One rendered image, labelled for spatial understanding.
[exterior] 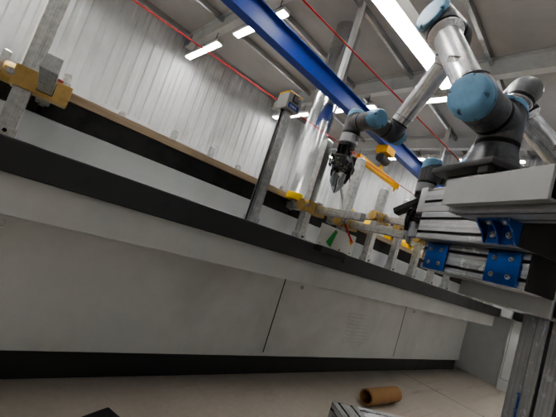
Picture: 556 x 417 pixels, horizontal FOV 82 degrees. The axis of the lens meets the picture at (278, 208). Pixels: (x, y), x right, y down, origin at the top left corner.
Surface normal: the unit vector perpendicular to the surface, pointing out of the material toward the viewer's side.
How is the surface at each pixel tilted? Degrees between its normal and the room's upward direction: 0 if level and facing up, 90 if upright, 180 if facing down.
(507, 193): 90
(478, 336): 90
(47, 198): 90
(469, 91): 96
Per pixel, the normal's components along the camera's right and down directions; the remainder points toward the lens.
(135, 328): 0.61, 0.11
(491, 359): -0.73, -0.30
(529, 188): -0.92, -0.32
